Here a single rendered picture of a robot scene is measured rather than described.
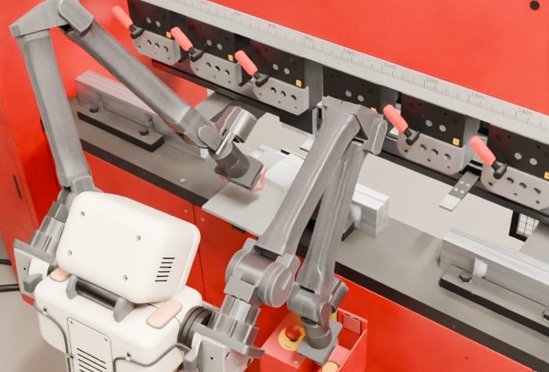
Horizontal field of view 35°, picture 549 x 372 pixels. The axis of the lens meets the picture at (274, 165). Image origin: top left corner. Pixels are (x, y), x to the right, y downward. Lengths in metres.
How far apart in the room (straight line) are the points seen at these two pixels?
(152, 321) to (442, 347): 0.82
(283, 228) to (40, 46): 0.58
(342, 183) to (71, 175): 0.53
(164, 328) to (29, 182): 1.31
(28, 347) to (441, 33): 2.02
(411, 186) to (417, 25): 1.97
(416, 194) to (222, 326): 2.20
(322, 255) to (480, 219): 1.86
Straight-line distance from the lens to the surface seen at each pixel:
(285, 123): 2.15
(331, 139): 1.62
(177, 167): 2.41
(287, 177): 2.14
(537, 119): 1.73
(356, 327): 2.06
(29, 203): 2.82
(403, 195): 3.62
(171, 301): 1.57
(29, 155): 2.72
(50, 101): 1.72
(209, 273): 2.51
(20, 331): 3.28
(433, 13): 1.71
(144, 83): 1.78
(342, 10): 1.83
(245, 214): 2.05
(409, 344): 2.16
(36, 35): 1.71
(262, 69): 2.05
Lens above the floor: 2.39
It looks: 39 degrees down
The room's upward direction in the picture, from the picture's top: 3 degrees counter-clockwise
